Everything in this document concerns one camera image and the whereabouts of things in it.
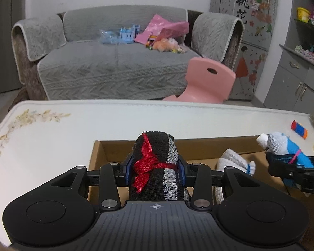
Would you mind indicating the red blue orange toy blocks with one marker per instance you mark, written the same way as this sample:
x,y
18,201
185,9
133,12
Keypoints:
x,y
299,129

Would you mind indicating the yellow tub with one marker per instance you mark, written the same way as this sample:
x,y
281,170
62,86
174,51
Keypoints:
x,y
303,14

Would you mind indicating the grey cabinet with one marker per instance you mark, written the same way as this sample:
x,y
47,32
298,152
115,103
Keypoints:
x,y
287,83

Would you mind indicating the white sock bundle blue tie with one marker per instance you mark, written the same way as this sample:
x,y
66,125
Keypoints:
x,y
230,162

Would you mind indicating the fridge with floral decals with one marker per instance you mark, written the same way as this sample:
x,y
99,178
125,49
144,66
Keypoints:
x,y
230,2

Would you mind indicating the pink plastic bag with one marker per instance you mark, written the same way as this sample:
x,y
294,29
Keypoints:
x,y
157,27

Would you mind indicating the blue toy castle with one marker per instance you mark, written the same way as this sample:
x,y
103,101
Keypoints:
x,y
129,35

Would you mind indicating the black grey striped sock bundle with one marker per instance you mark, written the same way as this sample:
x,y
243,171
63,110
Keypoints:
x,y
157,146

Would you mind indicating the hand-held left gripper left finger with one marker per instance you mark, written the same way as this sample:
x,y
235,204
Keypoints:
x,y
128,171

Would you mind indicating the pink plastic chair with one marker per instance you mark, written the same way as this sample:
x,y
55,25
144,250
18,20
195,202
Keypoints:
x,y
204,83

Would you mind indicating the clear blue plastic bag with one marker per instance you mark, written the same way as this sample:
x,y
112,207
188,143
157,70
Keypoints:
x,y
108,37

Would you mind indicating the colourful toy set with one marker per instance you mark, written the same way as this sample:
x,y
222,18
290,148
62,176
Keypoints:
x,y
149,41

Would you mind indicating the grey covered sofa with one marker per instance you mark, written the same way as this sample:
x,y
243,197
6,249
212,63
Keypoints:
x,y
107,68

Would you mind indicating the cardboard box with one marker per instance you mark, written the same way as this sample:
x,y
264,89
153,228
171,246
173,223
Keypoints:
x,y
198,149

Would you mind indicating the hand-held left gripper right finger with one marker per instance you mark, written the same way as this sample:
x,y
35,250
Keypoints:
x,y
183,174

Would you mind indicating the orange plush toy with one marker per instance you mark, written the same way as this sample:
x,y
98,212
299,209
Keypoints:
x,y
164,45

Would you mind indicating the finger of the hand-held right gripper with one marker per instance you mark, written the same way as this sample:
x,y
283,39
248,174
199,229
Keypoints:
x,y
280,166

